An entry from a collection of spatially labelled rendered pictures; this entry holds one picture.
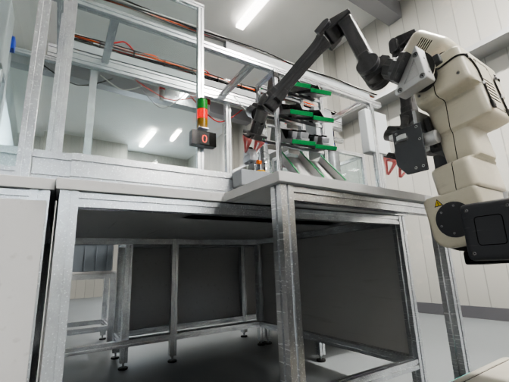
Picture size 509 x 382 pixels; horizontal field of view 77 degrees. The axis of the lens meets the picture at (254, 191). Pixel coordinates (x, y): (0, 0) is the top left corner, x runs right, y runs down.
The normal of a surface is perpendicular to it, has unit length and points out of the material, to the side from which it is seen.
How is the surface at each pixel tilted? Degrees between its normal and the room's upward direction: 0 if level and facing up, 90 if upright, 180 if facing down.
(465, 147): 90
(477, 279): 90
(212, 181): 90
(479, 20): 90
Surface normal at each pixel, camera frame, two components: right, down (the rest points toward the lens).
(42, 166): 0.52, -0.22
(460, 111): -0.83, -0.10
